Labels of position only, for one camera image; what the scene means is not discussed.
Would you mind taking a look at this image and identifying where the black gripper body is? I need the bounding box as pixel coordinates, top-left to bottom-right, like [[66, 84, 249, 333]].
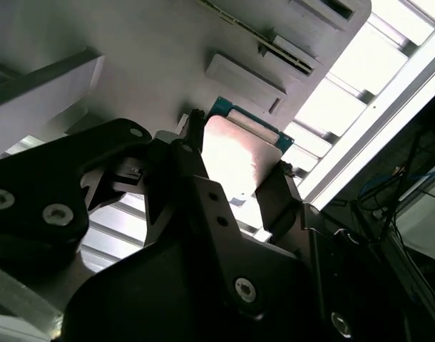
[[62, 227, 327, 342]]

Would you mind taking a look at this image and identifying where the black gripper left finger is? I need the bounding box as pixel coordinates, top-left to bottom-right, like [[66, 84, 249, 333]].
[[0, 108, 265, 321]]

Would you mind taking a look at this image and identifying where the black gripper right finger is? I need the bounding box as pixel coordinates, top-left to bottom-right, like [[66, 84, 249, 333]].
[[255, 162, 414, 342]]

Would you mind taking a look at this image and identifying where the CPU with silver top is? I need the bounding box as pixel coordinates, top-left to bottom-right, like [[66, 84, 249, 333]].
[[199, 95, 296, 197]]

